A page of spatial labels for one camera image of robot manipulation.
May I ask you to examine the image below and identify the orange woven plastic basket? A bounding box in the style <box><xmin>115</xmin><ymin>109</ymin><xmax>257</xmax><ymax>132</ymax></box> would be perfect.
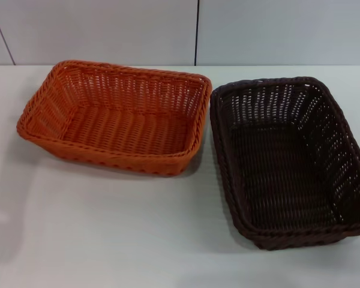
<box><xmin>16</xmin><ymin>59</ymin><xmax>214</xmax><ymax>179</ymax></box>

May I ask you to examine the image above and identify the dark brown woven basket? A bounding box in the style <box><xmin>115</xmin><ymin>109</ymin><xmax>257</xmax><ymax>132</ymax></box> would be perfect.
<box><xmin>209</xmin><ymin>76</ymin><xmax>360</xmax><ymax>251</ymax></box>

